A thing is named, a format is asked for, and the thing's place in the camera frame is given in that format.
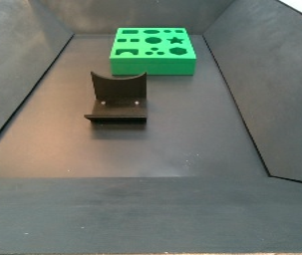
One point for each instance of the green foam shape board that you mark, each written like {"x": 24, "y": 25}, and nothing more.
{"x": 158, "y": 51}

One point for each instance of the black curved fixture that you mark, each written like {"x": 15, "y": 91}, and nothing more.
{"x": 120, "y": 99}

